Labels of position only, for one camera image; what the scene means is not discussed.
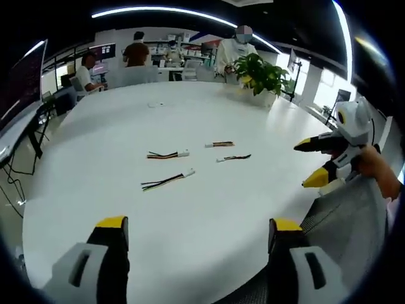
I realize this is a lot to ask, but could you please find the large dark display screen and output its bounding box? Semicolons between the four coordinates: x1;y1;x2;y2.
0;39;48;129

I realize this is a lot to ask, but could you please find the JST connector with coloured wires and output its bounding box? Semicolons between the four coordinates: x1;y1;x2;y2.
140;168;196;193
204;141;235;149
146;149;190;160
216;154;252;163

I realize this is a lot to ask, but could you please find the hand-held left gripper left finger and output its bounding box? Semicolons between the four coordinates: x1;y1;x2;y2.
40;215;131;304

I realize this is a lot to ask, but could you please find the storage shelf with white boxes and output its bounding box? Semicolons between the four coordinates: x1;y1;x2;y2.
148;31;222;69

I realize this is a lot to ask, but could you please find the black-legged side desk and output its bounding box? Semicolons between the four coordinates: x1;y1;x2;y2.
0;103;51;177

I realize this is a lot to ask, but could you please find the person's right hand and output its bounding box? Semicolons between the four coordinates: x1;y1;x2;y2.
356;146;403;200

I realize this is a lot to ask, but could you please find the white plant pot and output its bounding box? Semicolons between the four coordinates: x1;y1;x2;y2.
242;82;278;108

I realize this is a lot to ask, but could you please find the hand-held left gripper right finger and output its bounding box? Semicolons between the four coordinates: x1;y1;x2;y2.
268;217;346;304

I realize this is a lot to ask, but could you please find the green potted plant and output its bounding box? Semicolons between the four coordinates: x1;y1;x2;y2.
232;53;297;97

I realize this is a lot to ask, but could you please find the grey mesh office chair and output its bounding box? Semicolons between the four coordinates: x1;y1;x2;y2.
218;173;390;304

